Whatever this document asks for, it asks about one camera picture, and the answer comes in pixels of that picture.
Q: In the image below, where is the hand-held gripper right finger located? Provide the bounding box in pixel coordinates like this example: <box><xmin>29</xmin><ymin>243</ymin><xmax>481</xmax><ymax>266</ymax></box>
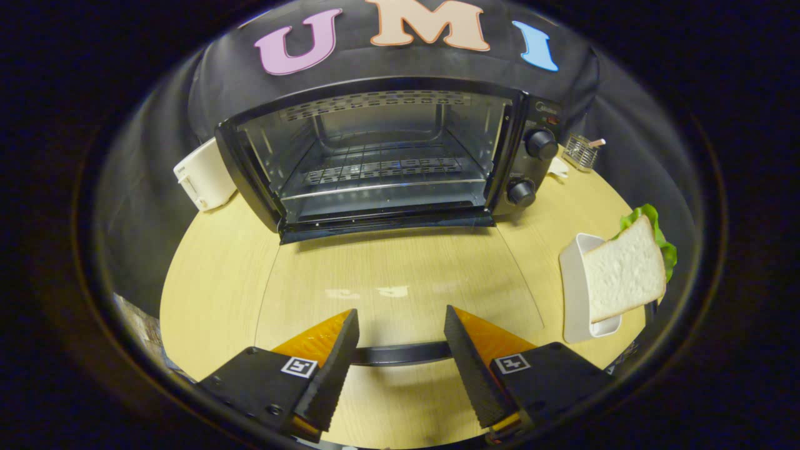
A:
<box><xmin>444</xmin><ymin>305</ymin><xmax>616</xmax><ymax>444</ymax></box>

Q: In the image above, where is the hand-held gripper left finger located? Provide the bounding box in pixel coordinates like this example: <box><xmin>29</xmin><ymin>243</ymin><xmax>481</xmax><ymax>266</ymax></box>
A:
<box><xmin>199</xmin><ymin>308</ymin><xmax>361</xmax><ymax>443</ymax></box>

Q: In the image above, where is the lettuce sandwich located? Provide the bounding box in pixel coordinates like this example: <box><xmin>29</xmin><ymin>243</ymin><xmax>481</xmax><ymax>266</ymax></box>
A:
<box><xmin>582</xmin><ymin>204</ymin><xmax>678</xmax><ymax>324</ymax></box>

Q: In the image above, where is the black toaster oven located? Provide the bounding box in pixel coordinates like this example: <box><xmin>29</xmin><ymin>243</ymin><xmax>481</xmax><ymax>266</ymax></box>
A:
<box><xmin>214</xmin><ymin>76</ymin><xmax>563</xmax><ymax>368</ymax></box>

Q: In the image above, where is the white toaster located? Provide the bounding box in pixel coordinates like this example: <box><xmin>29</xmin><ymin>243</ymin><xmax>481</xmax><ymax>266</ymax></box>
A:
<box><xmin>173</xmin><ymin>137</ymin><xmax>238</xmax><ymax>211</ymax></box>

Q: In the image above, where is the white rectangular tray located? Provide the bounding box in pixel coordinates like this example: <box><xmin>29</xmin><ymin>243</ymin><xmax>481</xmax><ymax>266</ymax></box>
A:
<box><xmin>559</xmin><ymin>232</ymin><xmax>623</xmax><ymax>344</ymax></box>

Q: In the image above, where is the black backdrop cloth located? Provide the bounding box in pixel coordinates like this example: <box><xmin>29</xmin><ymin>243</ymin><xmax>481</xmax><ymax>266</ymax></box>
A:
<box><xmin>94</xmin><ymin>0</ymin><xmax>701</xmax><ymax>313</ymax></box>

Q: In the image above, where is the metal wire basket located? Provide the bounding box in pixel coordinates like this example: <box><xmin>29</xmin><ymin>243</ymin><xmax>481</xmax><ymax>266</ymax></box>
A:
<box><xmin>562</xmin><ymin>132</ymin><xmax>606</xmax><ymax>173</ymax></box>

